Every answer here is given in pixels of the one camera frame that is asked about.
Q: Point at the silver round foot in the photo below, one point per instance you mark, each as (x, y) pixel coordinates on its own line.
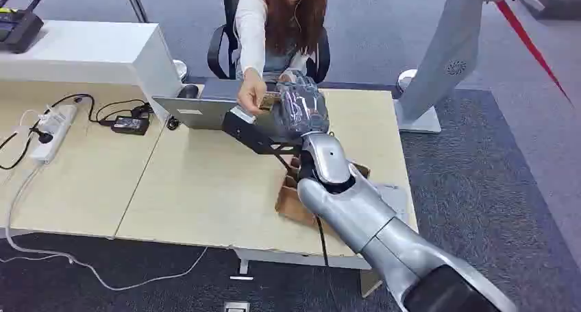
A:
(180, 69)
(405, 79)

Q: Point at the white power strip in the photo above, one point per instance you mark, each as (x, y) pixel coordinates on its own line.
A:
(52, 135)

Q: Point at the white kiosk stand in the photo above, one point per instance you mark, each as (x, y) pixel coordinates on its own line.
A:
(445, 51)

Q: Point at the printed card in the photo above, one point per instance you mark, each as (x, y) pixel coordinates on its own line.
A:
(268, 101)

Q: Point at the white desk leg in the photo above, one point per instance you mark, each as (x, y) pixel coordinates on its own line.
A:
(243, 267)
(368, 285)

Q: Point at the person's left hand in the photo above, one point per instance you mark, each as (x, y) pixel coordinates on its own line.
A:
(287, 77)

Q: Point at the person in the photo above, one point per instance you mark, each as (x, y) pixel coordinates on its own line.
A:
(254, 24)

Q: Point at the floor socket plate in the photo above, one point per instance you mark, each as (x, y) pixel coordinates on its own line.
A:
(236, 307)

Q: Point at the dark metal pole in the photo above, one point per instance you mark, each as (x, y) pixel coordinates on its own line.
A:
(135, 3)

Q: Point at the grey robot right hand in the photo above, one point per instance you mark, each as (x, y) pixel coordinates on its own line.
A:
(302, 108)

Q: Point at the grey laptop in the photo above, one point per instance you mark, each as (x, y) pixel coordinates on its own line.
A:
(199, 112)

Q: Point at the wooden compartment box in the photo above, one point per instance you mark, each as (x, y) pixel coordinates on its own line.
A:
(290, 203)

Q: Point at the black power adapter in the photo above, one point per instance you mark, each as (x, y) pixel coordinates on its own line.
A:
(130, 125)

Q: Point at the black office chair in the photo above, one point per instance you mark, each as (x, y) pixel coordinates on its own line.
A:
(217, 51)

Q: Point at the black computer mouse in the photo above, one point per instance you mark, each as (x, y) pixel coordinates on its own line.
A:
(188, 92)

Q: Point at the white charger plug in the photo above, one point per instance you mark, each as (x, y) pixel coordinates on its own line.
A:
(49, 120)

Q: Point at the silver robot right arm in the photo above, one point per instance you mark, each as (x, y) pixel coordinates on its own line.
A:
(363, 210)

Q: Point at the black router with antennas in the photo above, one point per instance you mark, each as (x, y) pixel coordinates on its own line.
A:
(18, 30)

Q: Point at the person's right hand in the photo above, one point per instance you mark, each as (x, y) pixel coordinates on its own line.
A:
(250, 94)

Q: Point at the white cabinet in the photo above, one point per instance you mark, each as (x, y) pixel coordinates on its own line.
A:
(81, 51)

